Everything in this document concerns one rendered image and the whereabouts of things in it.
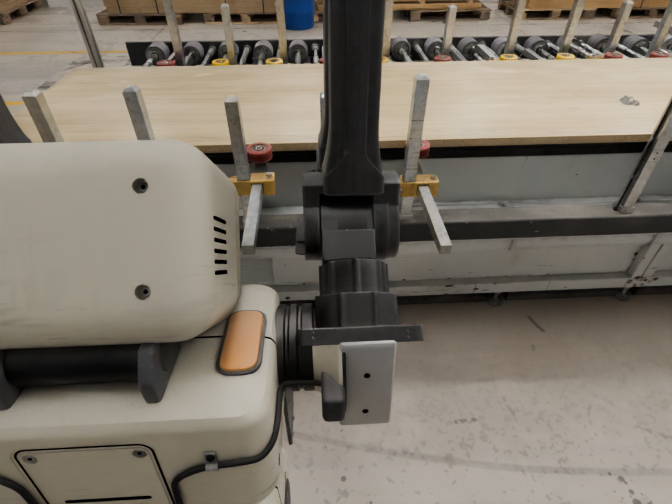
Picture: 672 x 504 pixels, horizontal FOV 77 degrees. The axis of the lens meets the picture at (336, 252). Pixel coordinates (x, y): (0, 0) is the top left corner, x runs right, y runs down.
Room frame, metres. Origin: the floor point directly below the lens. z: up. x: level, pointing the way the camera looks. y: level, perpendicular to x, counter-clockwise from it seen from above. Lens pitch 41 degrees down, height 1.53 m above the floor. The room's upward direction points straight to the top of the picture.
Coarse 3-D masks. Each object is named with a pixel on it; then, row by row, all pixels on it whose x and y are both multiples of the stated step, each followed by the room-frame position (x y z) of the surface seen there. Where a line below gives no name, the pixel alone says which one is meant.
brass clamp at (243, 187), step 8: (232, 176) 1.12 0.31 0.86; (256, 176) 1.12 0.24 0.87; (264, 176) 1.12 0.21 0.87; (240, 184) 1.09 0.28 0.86; (248, 184) 1.09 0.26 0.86; (264, 184) 1.09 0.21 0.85; (272, 184) 1.09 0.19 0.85; (240, 192) 1.09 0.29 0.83; (248, 192) 1.09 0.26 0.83; (264, 192) 1.09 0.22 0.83; (272, 192) 1.09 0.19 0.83
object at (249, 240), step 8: (256, 168) 1.18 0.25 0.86; (264, 168) 1.18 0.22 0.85; (256, 184) 1.09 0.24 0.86; (256, 192) 1.04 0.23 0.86; (256, 200) 1.00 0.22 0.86; (248, 208) 0.96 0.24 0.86; (256, 208) 0.96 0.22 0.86; (248, 216) 0.93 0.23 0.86; (256, 216) 0.93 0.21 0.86; (248, 224) 0.89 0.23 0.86; (256, 224) 0.89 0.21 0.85; (248, 232) 0.86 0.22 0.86; (256, 232) 0.87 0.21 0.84; (248, 240) 0.82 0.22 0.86; (256, 240) 0.86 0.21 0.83; (248, 248) 0.80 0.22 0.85
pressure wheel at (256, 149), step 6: (252, 144) 1.24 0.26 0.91; (258, 144) 1.24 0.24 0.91; (264, 144) 1.24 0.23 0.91; (252, 150) 1.20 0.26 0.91; (258, 150) 1.21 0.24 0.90; (264, 150) 1.20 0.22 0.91; (270, 150) 1.21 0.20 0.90; (252, 156) 1.18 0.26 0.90; (258, 156) 1.18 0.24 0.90; (264, 156) 1.18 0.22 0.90; (270, 156) 1.20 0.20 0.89; (252, 162) 1.18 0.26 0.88; (258, 162) 1.18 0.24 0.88; (264, 162) 1.18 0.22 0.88
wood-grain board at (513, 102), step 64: (320, 64) 2.06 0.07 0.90; (384, 64) 2.06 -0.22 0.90; (448, 64) 2.06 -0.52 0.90; (512, 64) 2.06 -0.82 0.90; (576, 64) 2.06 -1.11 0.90; (640, 64) 2.06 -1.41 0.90; (64, 128) 1.37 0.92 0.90; (128, 128) 1.37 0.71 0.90; (192, 128) 1.37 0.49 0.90; (256, 128) 1.37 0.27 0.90; (384, 128) 1.37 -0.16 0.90; (448, 128) 1.37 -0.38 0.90; (512, 128) 1.37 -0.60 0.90; (576, 128) 1.37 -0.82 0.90; (640, 128) 1.37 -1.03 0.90
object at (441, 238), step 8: (424, 192) 1.08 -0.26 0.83; (424, 200) 1.04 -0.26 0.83; (432, 200) 1.04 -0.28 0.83; (424, 208) 1.02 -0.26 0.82; (432, 208) 0.99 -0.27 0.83; (432, 216) 0.96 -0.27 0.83; (440, 216) 0.96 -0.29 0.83; (432, 224) 0.92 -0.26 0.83; (440, 224) 0.92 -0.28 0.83; (432, 232) 0.91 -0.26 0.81; (440, 232) 0.88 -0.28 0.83; (440, 240) 0.85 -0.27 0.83; (448, 240) 0.85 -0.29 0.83; (440, 248) 0.83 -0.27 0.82; (448, 248) 0.83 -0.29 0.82
